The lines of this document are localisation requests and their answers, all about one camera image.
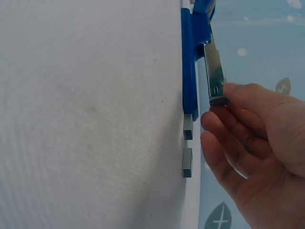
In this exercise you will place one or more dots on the grey staple strip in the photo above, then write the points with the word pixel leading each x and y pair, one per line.
pixel 188 128
pixel 187 163

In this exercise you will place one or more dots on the person's right hand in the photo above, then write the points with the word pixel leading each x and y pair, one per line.
pixel 274 155

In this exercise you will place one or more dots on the blue stapler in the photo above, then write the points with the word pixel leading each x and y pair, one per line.
pixel 189 71

